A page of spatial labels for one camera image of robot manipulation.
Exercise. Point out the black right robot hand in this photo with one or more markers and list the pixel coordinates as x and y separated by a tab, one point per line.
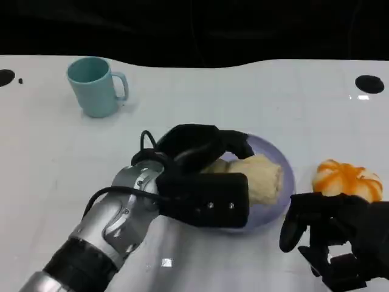
349	225

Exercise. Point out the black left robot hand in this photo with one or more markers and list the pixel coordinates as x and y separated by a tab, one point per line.
194	143

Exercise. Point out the lilac plate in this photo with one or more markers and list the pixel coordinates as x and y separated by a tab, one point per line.
266	219

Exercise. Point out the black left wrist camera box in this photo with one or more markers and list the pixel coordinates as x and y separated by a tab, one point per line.
209	197

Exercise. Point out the pale green mug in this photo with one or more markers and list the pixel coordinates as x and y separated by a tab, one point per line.
92	94

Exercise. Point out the orange and white bread roll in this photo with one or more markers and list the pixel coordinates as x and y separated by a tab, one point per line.
346	179

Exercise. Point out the beige towel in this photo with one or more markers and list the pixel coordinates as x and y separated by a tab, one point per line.
261	176

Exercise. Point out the black round table grommet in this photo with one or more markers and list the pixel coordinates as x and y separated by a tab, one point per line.
369	84
4	77

